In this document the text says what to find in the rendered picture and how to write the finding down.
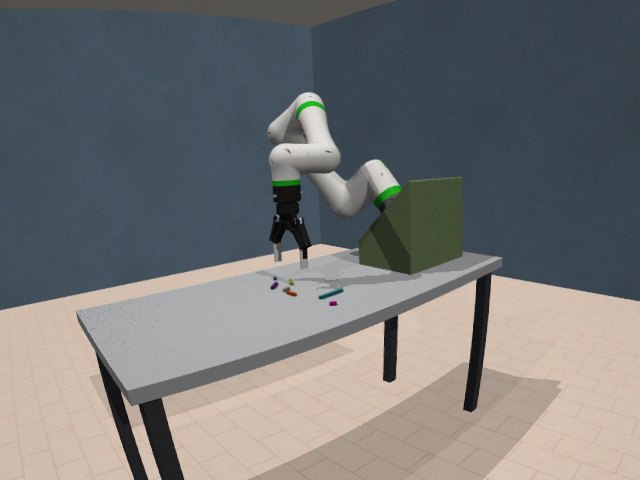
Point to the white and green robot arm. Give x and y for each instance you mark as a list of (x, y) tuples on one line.
[(373, 181)]

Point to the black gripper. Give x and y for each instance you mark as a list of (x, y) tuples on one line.
[(287, 213)]

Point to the turquoise rod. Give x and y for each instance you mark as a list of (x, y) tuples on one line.
[(330, 294)]

